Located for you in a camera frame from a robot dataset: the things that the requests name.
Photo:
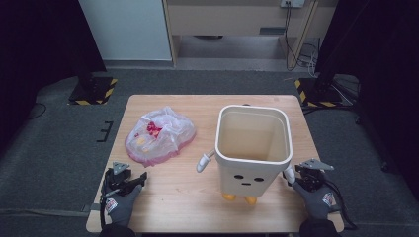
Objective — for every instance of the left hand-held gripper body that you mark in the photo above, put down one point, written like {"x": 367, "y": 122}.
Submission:
{"x": 118, "y": 179}

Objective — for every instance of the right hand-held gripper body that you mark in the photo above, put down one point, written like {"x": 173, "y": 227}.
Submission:
{"x": 311, "y": 174}

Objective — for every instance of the translucent pink plastic bag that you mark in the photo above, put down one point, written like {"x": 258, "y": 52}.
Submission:
{"x": 161, "y": 136}

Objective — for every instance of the white face trash bin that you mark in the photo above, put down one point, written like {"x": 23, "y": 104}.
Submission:
{"x": 253, "y": 148}

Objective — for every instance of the person's left hand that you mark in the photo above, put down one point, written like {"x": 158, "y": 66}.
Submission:
{"x": 122, "y": 205}

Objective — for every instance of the person's right hand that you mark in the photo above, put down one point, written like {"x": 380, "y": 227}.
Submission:
{"x": 318, "y": 202}

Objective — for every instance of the grey tape strip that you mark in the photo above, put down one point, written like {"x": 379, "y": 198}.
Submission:
{"x": 94, "y": 207}

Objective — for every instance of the black yellow-striped stand base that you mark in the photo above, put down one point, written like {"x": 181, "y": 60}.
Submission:
{"x": 94, "y": 90}
{"x": 318, "y": 94}

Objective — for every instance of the dark curtain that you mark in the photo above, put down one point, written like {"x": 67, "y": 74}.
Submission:
{"x": 382, "y": 65}
{"x": 36, "y": 49}

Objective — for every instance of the white cabinet panel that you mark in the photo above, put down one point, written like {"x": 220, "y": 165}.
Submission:
{"x": 125, "y": 29}

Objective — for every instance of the light wooden desk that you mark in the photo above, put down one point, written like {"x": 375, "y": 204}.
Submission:
{"x": 230, "y": 19}

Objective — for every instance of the white wall socket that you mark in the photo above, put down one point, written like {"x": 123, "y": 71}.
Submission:
{"x": 292, "y": 3}

